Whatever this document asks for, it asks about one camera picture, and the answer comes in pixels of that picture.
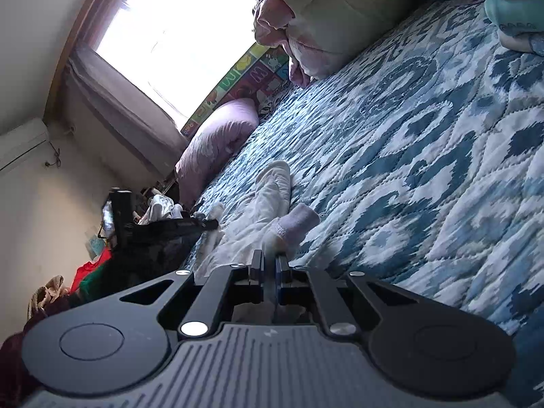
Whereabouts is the light blue tissue pack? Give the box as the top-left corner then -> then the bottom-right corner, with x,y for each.
87,237 -> 108,261

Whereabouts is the light teal cushion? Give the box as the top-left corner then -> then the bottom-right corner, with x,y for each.
483,0 -> 544,54

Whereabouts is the bright window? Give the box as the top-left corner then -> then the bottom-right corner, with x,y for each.
94,0 -> 261,123

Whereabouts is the colourful alphabet foam mat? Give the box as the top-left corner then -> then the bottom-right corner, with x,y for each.
180,42 -> 299,137

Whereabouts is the dark red cloth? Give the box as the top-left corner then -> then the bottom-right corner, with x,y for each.
0,296 -> 72,408

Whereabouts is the floral white garment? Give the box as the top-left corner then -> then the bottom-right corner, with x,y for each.
199,160 -> 321,324

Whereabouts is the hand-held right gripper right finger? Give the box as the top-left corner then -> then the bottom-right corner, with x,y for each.
274,254 -> 421,337

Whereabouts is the white air conditioner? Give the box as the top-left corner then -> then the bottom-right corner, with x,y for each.
0,118 -> 50,174

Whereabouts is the red sweater with green patch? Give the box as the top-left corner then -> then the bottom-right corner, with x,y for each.
69,249 -> 114,297

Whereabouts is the blue patterned quilt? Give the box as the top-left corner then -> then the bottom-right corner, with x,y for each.
182,0 -> 544,337

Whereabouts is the black power cable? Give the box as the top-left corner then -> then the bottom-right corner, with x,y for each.
42,139 -> 63,169

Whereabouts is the purple pillow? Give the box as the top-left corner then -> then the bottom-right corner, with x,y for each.
174,97 -> 260,212

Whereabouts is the white plastic bag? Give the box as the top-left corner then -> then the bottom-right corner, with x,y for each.
138,193 -> 184,226

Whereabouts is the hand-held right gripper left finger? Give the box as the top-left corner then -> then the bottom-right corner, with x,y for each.
120,250 -> 266,337

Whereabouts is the grey curtain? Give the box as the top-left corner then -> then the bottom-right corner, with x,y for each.
65,46 -> 188,171

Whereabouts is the cream duvet with pink ruffle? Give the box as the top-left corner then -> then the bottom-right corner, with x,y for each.
253,0 -> 416,90

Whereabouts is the brown fleece blanket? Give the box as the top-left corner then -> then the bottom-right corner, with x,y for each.
27,275 -> 71,320

